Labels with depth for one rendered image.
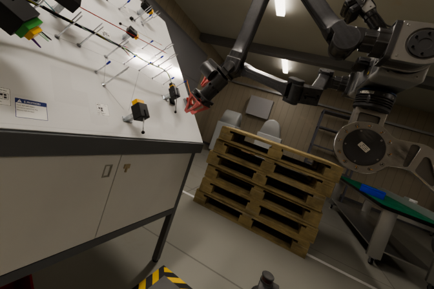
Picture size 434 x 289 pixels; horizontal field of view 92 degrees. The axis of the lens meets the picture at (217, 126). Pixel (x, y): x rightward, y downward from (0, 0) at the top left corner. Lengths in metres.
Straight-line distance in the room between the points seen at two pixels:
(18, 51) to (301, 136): 6.76
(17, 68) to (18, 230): 0.48
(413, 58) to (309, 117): 6.33
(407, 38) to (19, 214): 1.26
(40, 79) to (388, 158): 1.19
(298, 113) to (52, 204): 6.72
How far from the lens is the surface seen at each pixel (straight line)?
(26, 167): 0.82
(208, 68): 0.86
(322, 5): 0.90
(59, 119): 0.79
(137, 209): 1.22
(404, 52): 0.85
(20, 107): 0.76
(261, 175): 2.42
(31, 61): 0.86
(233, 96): 7.47
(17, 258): 0.99
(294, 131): 7.05
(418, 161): 1.03
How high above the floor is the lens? 1.06
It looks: 2 degrees down
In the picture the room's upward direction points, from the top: 19 degrees clockwise
